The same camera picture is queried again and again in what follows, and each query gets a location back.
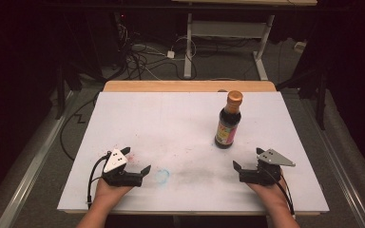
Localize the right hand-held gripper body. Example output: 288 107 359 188
239 148 297 186

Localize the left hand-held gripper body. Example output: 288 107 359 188
101 148 144 188

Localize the dark sauce bottle orange cap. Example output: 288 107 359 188
214 89 244 150

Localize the person's right hand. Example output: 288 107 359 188
246 170 290 207

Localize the person's left hand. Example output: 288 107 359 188
91 179 134 207

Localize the white board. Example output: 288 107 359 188
56 91 331 214

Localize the black stand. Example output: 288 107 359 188
275 63 329 131
54 63 84 121

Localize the wooden table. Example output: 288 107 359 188
56 80 331 219

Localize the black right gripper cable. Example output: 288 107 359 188
260 165 297 219

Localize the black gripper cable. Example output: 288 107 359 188
86 153 112 210
260 165 297 219

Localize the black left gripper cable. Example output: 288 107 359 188
86 153 112 210

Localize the black floor cable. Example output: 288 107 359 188
59 91 105 162

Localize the metal floor rail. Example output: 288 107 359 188
298 91 365 228
0 89 78 228

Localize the tangle of floor cables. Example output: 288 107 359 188
116 12 202 82

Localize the white desk frame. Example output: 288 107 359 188
170 0 318 82

